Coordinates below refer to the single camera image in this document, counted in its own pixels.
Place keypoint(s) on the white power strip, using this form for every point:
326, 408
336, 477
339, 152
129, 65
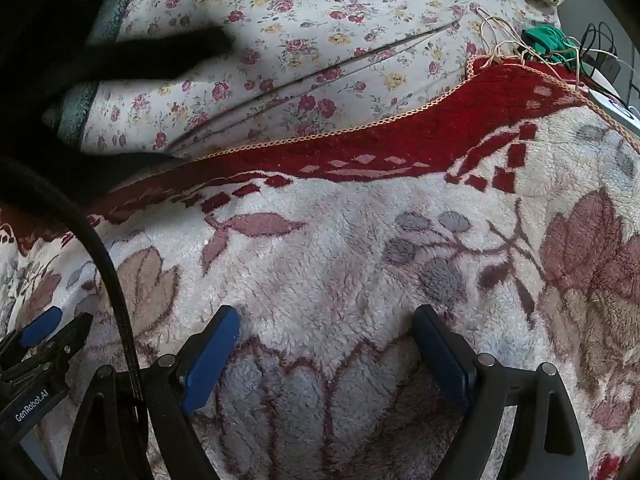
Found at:
617, 102

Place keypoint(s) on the green cloth item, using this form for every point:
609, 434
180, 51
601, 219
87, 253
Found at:
542, 40

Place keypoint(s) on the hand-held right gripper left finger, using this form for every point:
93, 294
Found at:
210, 360

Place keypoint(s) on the red and white plush blanket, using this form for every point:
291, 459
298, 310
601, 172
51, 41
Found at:
325, 260

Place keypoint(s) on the floral quilt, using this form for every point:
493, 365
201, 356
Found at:
325, 35

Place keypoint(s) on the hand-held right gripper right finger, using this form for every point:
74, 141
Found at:
442, 355

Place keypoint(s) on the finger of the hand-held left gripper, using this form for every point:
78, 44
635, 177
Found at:
70, 337
40, 326

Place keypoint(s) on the teal fleece blanket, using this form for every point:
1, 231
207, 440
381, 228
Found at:
75, 110

